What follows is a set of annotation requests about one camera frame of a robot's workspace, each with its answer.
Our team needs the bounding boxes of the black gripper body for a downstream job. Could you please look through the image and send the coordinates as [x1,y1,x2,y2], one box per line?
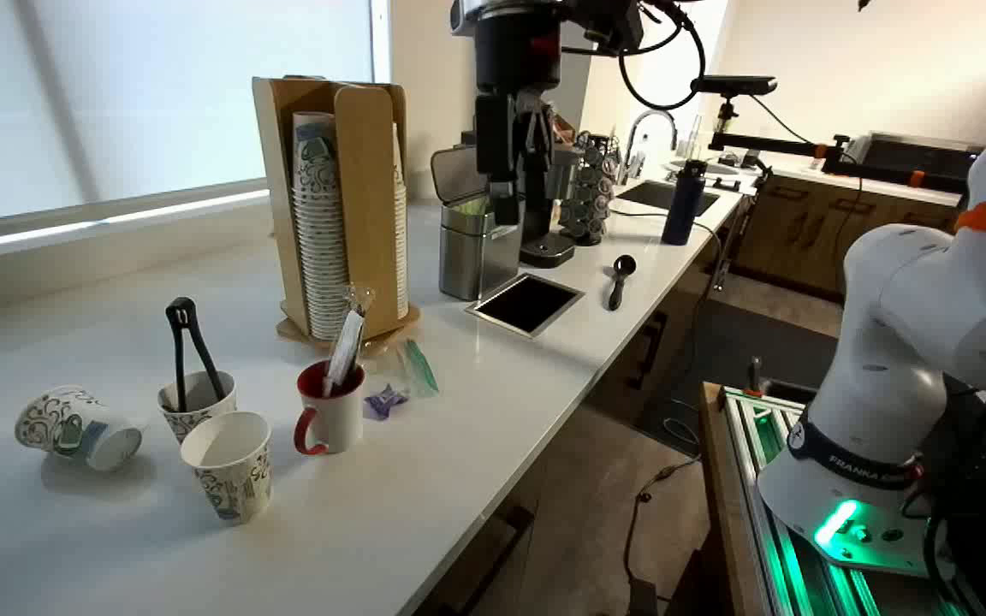
[451,0,576,151]

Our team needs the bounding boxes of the counter sink basin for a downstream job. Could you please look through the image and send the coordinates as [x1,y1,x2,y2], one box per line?
[616,179,721,220]

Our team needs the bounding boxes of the wooden cup dispenser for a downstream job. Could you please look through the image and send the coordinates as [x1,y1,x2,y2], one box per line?
[250,71,423,354]

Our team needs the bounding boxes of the patterned paper cup holding tongs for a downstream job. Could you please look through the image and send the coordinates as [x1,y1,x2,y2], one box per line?
[155,369,239,446]

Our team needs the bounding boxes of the tipped patterned paper cup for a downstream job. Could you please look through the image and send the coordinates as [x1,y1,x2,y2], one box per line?
[9,386,146,474]

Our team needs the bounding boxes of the patterned glass jar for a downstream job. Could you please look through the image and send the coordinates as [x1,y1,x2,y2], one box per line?
[559,128,624,248]

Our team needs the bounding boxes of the black round stand base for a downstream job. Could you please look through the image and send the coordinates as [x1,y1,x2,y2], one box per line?
[521,229,577,269]

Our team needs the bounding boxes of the metal tin with open lid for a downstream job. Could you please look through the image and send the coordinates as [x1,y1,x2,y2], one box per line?
[427,140,528,305]

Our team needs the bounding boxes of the black flat tablet scale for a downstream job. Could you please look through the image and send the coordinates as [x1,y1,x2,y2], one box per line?
[468,269,585,337]

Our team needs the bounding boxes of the black scoop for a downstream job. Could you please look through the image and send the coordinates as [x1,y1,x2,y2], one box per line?
[603,248,640,313]

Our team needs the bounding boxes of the curved sink faucet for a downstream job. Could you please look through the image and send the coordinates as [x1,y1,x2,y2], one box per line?
[624,105,682,174]

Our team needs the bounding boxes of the black tumbler bottle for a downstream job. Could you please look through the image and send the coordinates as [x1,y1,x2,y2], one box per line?
[661,157,707,248]

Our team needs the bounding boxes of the stack of paper cups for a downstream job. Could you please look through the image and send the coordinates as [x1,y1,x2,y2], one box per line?
[289,109,352,343]

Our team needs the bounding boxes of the clear green-edged zip bag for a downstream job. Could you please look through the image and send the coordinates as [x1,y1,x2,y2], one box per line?
[392,336,441,400]

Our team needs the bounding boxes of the white paper packet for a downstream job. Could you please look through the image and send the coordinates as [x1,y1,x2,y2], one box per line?
[320,285,376,397]

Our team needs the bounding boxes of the small purple packet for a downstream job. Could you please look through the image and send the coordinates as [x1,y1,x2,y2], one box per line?
[363,382,412,422]

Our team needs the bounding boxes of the wooden cabinet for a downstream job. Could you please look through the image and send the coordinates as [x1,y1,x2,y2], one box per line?
[728,168,964,305]

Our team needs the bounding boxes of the red and white mug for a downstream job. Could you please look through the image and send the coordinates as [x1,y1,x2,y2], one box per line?
[291,354,371,457]

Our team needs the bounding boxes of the window with white blind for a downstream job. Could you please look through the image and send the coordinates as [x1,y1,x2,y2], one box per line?
[0,0,392,248]

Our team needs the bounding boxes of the black tongs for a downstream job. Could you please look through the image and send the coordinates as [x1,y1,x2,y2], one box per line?
[163,295,228,409]

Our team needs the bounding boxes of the black device on cabinet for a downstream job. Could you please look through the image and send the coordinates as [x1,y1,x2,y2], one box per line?
[823,128,981,195]

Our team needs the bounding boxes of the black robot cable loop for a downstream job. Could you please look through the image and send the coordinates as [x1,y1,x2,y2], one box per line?
[611,0,707,113]

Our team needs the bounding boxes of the black camera on stand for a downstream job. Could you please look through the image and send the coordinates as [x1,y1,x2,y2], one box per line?
[690,71,849,164]

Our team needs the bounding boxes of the robot base frame green lit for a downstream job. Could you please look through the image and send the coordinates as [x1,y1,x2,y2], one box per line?
[694,381,976,616]

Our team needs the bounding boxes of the black floor cable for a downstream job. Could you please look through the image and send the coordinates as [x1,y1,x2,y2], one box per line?
[618,454,702,616]

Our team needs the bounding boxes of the black cable bundle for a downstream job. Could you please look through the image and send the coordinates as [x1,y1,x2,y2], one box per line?
[916,381,986,616]

